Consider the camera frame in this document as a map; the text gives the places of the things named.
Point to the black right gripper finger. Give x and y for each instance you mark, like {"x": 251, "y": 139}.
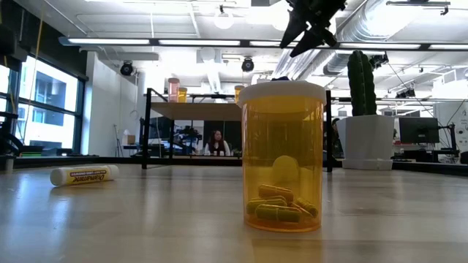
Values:
{"x": 294, "y": 27}
{"x": 314, "y": 40}

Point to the Tums bottle blue cap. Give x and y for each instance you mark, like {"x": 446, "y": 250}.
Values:
{"x": 279, "y": 78}

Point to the slim orange pill bottle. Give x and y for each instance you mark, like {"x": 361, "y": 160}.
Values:
{"x": 238, "y": 87}

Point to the large amber capsule bottle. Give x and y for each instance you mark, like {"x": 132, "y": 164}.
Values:
{"x": 281, "y": 146}

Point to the orange bottle orange tablets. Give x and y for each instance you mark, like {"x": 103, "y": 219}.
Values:
{"x": 183, "y": 95}

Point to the pink tablet bottle white cap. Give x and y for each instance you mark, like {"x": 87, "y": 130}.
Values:
{"x": 173, "y": 91}

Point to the white yellow Dramamine tube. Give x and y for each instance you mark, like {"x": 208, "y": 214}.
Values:
{"x": 84, "y": 175}

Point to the wooden shelf with black legs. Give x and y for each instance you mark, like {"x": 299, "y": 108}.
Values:
{"x": 197, "y": 111}

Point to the black ceiling spotlight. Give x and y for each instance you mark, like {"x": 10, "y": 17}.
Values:
{"x": 247, "y": 64}
{"x": 126, "y": 68}

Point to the green cactus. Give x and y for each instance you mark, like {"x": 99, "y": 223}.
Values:
{"x": 362, "y": 84}

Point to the round white pendant lamp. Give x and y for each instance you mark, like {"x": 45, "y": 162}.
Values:
{"x": 223, "y": 20}

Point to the person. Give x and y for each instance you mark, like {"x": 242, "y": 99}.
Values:
{"x": 216, "y": 142}
{"x": 334, "y": 135}

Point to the white planter pot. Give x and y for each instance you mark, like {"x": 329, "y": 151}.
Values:
{"x": 365, "y": 142}

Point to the black computer monitor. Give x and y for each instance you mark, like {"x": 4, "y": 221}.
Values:
{"x": 418, "y": 129}

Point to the long ceiling light bar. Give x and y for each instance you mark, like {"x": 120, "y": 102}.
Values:
{"x": 109, "y": 41}

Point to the small cardboard box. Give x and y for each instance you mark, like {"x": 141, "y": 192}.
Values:
{"x": 128, "y": 139}

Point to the large window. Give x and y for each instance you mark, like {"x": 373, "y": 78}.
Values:
{"x": 47, "y": 109}

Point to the silver ventilation duct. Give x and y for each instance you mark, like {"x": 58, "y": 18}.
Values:
{"x": 365, "y": 25}

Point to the black ceiling camera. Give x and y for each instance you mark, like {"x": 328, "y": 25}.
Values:
{"x": 379, "y": 60}

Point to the black aluminium table frame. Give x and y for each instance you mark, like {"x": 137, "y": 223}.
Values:
{"x": 109, "y": 160}

